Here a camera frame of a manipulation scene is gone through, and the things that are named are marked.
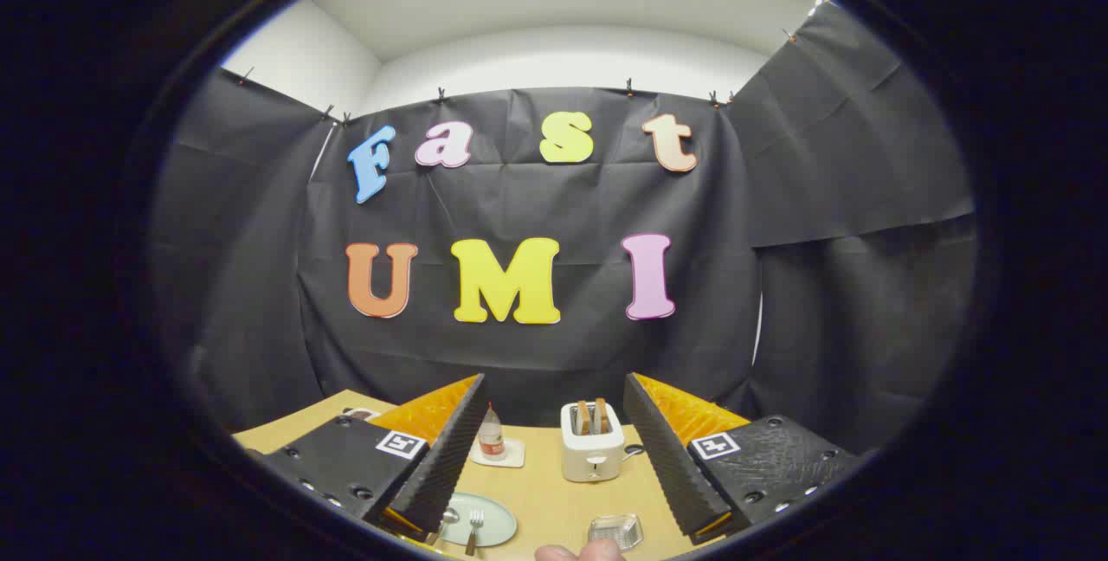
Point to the brown toast slice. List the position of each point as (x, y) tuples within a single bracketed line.
[(600, 415), (584, 418)]

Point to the black backdrop cloth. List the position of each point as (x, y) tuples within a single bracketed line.
[(563, 197)]

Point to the clear water bottle red label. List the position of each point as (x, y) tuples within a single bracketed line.
[(492, 441)]

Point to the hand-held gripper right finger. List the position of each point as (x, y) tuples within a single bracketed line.
[(671, 466)]

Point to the blue plate with food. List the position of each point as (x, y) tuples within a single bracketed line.
[(359, 413)]

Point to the white square coaster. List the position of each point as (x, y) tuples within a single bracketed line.
[(516, 456)]

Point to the light green plate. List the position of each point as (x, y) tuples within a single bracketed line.
[(496, 519)]

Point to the perforated metal basket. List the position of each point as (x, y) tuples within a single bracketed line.
[(616, 531)]

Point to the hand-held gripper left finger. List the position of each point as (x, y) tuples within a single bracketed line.
[(441, 466)]

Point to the white toaster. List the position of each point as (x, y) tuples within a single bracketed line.
[(591, 459)]

